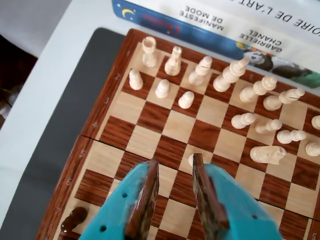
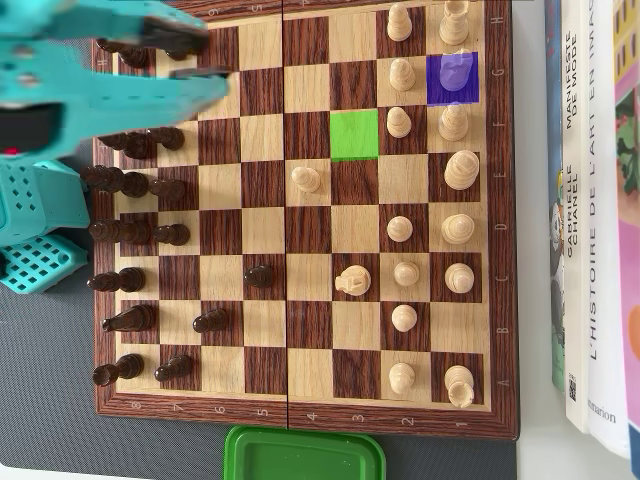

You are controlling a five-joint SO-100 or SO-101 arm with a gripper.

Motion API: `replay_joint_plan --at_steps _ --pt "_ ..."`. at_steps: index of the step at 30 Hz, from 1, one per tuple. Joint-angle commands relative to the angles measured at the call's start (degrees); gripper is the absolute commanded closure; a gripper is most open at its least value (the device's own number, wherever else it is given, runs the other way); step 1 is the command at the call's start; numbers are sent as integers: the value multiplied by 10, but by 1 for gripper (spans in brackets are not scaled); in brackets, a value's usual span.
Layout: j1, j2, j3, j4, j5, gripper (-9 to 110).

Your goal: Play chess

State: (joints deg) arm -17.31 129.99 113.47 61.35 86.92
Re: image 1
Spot white Histoire de l'Art book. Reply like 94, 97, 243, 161
224, 0, 320, 43

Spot blue book with panda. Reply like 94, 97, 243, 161
111, 0, 320, 90

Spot dark grey mat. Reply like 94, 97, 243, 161
0, 26, 127, 240

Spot white wooden queen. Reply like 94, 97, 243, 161
239, 75, 278, 104

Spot dark wooden pawn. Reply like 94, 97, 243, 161
61, 206, 88, 232

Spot white wooden bishop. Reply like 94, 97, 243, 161
262, 88, 306, 112
188, 55, 213, 87

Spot wooden chessboard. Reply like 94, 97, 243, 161
34, 28, 320, 240

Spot white wooden king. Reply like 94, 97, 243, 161
212, 57, 250, 93

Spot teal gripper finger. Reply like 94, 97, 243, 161
191, 152, 283, 240
79, 159, 161, 240

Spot white wooden pawn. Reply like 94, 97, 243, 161
178, 90, 195, 110
254, 118, 283, 135
128, 69, 144, 91
230, 112, 256, 130
154, 79, 171, 99
187, 152, 197, 168
276, 129, 307, 145
305, 141, 320, 157

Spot white wooden knight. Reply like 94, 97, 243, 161
249, 144, 287, 166
164, 46, 183, 76

